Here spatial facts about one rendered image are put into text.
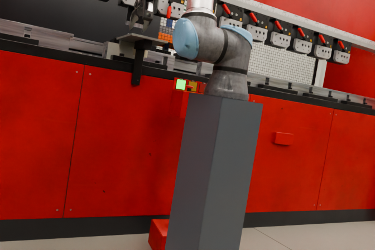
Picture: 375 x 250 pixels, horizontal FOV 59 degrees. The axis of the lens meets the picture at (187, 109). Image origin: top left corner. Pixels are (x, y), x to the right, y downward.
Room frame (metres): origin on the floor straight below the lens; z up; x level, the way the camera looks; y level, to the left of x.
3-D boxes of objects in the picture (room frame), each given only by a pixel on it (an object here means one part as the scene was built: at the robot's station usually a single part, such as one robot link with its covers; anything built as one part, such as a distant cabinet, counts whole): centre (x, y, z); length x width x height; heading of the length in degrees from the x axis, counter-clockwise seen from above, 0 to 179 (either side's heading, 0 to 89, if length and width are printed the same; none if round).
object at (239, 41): (1.13, -0.11, 0.94); 0.13 x 0.12 x 0.14; 116
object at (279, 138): (2.13, -0.64, 0.58); 0.15 x 0.02 x 0.07; 117
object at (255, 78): (2.38, -0.77, 0.92); 1.68 x 0.06 x 0.10; 117
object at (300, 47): (2.34, -0.70, 1.26); 0.15 x 0.09 x 0.17; 117
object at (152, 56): (1.82, 0.30, 0.92); 0.39 x 0.06 x 0.10; 117
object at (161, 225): (1.58, -0.04, 0.06); 0.25 x 0.20 x 0.12; 21
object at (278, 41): (2.24, -0.52, 1.26); 0.15 x 0.09 x 0.17; 117
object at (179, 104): (1.61, -0.03, 0.75); 0.20 x 0.16 x 0.18; 111
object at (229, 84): (1.13, -0.12, 0.82); 0.15 x 0.15 x 0.10
